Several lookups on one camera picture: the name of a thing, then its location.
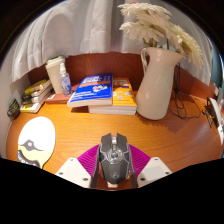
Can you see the white ceramic pitcher vase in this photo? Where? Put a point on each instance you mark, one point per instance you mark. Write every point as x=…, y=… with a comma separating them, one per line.
x=156, y=90

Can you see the white pleated curtain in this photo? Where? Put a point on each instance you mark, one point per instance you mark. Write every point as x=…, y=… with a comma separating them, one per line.
x=83, y=26

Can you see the clear spray bottle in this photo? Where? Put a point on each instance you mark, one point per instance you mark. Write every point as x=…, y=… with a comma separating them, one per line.
x=65, y=83

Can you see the white desk device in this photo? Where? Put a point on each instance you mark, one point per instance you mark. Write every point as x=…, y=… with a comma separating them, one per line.
x=215, y=115

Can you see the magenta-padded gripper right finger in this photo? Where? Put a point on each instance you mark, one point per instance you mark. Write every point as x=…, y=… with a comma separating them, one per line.
x=153, y=170

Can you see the red-brown flat book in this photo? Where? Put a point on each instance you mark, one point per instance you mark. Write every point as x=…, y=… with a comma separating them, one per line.
x=56, y=98

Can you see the white artificial flower bunch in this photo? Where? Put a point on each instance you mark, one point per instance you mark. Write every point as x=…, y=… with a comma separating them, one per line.
x=150, y=26

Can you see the white oval printed mouse pad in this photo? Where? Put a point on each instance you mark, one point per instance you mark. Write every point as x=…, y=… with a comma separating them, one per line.
x=36, y=133

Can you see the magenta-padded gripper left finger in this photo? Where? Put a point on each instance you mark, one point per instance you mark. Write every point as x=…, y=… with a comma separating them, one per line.
x=71, y=170

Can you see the grey black computer mouse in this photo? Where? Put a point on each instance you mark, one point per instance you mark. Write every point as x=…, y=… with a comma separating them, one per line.
x=114, y=160

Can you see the orange paperback book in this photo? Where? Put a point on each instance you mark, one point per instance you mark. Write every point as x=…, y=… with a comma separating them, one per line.
x=124, y=98

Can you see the cream lidded travel cup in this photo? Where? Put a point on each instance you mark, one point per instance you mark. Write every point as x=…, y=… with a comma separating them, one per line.
x=54, y=75

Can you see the black spined book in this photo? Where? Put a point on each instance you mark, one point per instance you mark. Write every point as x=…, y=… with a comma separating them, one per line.
x=35, y=95

